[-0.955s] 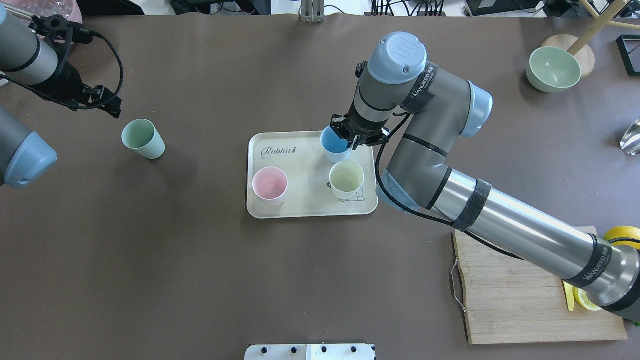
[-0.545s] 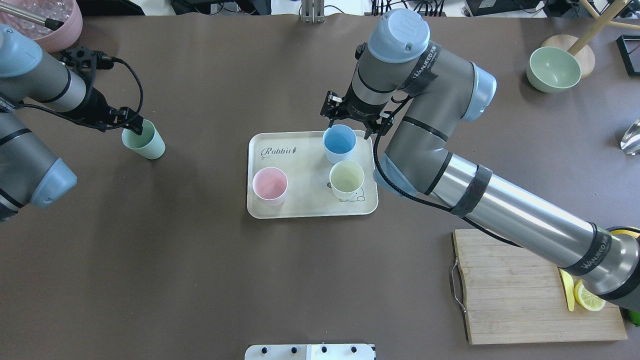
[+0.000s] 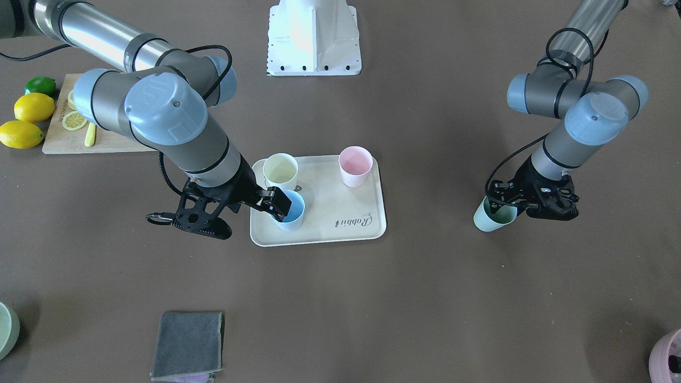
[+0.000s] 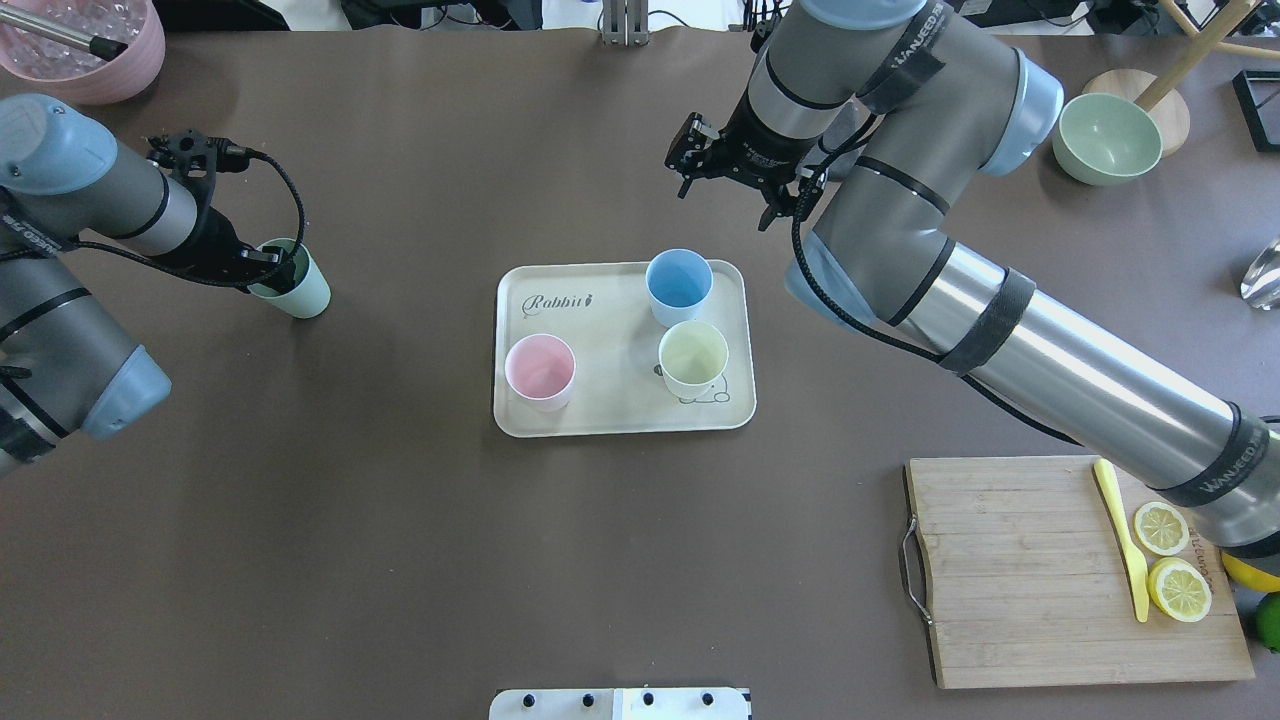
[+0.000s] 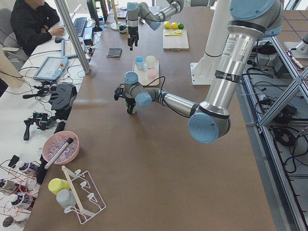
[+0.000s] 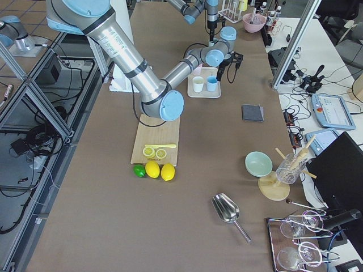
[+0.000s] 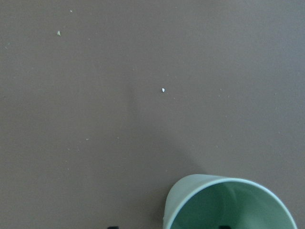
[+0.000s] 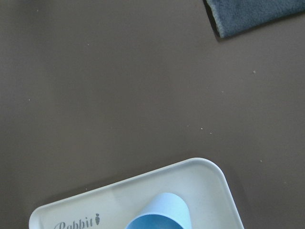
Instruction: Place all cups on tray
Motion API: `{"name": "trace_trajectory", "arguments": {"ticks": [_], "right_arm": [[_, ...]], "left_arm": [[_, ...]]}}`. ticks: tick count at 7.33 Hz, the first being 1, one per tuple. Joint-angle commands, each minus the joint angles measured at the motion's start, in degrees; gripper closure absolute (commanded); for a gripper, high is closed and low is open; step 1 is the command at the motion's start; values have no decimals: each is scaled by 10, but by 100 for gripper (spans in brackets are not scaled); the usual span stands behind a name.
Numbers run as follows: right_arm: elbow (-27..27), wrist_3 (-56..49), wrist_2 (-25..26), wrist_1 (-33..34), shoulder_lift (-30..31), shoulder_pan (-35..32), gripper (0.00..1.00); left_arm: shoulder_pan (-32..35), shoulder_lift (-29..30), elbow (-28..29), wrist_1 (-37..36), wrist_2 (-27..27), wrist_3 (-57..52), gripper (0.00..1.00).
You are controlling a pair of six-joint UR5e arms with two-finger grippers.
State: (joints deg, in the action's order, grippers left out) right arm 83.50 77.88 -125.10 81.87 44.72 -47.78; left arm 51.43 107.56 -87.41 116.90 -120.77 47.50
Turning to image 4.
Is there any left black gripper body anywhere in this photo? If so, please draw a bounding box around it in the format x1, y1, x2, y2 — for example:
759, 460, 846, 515
151, 208, 255, 290

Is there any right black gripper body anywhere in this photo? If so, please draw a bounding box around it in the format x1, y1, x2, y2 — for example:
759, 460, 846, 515
666, 96, 826, 191

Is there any green cup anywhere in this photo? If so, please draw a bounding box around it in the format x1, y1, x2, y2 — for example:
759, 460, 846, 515
247, 246, 332, 319

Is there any blue cup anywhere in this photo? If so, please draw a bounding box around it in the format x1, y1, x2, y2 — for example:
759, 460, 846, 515
645, 249, 714, 328

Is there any pale yellow cup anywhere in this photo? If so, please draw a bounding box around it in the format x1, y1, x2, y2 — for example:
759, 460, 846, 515
658, 320, 730, 401

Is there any pink cup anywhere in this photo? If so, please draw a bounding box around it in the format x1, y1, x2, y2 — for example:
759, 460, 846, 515
504, 333, 579, 413

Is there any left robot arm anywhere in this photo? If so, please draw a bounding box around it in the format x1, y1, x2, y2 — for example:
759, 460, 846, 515
1, 94, 311, 474

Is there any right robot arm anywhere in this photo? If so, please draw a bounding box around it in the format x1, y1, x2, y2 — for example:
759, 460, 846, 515
666, 1, 1279, 574

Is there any beige rabbit tray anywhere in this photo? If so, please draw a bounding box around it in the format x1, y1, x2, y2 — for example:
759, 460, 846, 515
493, 259, 756, 438

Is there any metal muddler black tip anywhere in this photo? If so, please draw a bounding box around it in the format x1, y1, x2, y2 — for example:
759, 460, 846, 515
1, 3, 129, 61

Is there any pink bowl with ice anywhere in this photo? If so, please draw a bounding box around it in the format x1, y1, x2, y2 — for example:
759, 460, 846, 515
1, 1, 166, 105

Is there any green bowl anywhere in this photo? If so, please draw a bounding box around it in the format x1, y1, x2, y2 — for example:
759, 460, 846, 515
1052, 94, 1164, 187

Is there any wooden cup stand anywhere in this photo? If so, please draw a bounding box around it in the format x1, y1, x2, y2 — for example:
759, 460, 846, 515
1083, 1, 1277, 158

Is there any yellow plastic knife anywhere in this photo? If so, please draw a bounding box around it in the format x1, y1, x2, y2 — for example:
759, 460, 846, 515
1093, 457, 1151, 623

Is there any wooden cutting board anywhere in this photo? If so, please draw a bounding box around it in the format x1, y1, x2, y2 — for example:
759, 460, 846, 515
904, 456, 1254, 691

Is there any lemon slice upper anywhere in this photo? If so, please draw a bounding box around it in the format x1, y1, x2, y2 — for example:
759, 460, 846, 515
1132, 501, 1190, 557

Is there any lemon slice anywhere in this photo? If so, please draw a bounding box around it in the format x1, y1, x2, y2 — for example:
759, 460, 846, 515
1132, 501, 1190, 557
1147, 557, 1213, 623

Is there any lemon slice lower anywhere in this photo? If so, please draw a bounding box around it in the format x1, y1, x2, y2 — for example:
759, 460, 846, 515
1147, 557, 1213, 623

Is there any whole lemon near lime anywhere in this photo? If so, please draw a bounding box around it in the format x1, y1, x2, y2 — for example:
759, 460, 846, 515
1220, 552, 1280, 594

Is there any green lime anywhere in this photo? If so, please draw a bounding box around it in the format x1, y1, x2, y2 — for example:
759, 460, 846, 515
1253, 592, 1280, 653

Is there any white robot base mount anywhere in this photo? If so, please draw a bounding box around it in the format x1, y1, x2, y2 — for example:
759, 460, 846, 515
488, 685, 753, 719

